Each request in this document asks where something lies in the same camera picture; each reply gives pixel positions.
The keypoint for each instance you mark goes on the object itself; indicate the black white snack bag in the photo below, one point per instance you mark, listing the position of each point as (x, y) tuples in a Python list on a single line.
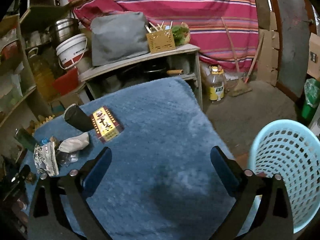
[(45, 159)]

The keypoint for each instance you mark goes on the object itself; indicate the low wooden shelf table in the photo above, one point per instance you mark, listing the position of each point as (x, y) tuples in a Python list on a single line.
[(182, 62)]

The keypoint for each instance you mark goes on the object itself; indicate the clear blister pack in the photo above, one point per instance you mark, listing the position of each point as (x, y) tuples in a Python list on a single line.
[(65, 159)]

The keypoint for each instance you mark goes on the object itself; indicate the steel pot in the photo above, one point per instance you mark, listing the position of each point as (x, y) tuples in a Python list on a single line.
[(65, 29)]

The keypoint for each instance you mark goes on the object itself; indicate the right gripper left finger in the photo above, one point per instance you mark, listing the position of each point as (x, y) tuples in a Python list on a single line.
[(93, 172)]

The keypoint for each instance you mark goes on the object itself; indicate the corner wooden shelf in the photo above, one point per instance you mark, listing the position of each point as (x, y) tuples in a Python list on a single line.
[(21, 100)]

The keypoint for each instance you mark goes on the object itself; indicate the green vegetables bunch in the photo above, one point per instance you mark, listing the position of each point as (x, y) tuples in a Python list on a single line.
[(181, 34)]

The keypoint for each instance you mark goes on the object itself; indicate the striped red curtain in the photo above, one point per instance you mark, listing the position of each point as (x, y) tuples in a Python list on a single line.
[(226, 31)]

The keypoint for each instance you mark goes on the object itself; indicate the white plastic bucket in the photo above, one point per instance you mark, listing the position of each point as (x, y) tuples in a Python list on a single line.
[(71, 51)]

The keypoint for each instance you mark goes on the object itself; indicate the black cup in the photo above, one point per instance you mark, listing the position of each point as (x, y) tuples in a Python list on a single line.
[(75, 117)]

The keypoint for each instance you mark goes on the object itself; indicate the white crumpled cloth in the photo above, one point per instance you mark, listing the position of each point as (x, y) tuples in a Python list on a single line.
[(74, 144)]

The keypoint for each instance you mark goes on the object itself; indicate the clear oil bottle on floor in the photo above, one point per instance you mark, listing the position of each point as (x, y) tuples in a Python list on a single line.
[(217, 83)]

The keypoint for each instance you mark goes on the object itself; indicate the green glass bottle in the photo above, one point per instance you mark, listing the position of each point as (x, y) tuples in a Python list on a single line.
[(25, 139)]

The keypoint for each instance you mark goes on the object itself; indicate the crumpled brown paper ball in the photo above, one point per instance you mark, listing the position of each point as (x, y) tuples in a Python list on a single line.
[(55, 141)]

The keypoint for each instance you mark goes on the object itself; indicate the cardboard box right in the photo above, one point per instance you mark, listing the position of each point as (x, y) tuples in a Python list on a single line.
[(314, 57)]

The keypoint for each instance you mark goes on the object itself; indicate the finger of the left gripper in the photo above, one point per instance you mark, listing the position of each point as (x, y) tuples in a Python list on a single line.
[(13, 188)]

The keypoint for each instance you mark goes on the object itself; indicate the yellow chopstick holder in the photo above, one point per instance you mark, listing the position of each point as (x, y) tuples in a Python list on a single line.
[(159, 37)]

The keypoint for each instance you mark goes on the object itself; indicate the green plastic bag bin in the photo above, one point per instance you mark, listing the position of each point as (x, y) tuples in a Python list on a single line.
[(311, 91)]

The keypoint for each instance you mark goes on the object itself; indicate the light blue plastic basket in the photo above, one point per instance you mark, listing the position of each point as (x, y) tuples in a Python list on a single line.
[(290, 149)]

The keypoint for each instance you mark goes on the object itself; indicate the yellow patterned card box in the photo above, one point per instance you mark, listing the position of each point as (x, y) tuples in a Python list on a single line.
[(105, 124)]

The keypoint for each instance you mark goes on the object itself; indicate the blue fuzzy table cloth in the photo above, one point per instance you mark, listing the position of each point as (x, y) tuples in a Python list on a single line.
[(161, 183)]

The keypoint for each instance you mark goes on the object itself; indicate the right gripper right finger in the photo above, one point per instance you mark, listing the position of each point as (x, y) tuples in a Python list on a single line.
[(227, 170)]

